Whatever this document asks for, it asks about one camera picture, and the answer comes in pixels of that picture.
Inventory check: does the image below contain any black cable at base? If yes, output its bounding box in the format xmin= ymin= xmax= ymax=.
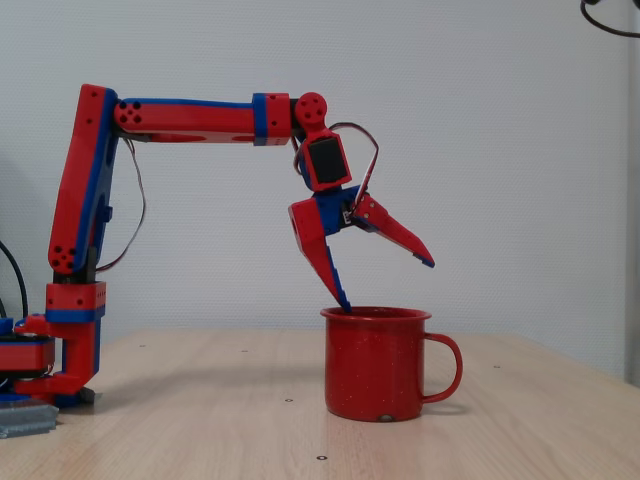
xmin=0 ymin=239 xmax=29 ymax=322

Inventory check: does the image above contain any red white arm wire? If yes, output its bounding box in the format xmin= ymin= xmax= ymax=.
xmin=95 ymin=136 xmax=148 ymax=274

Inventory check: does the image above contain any red enamel mug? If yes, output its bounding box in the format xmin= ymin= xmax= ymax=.
xmin=319 ymin=305 xmax=464 ymax=423

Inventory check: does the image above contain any red white gripper wire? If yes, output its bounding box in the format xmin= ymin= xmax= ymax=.
xmin=333 ymin=121 xmax=380 ymax=214

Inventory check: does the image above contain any black hanging cable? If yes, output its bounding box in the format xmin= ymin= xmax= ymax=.
xmin=579 ymin=0 xmax=640 ymax=39

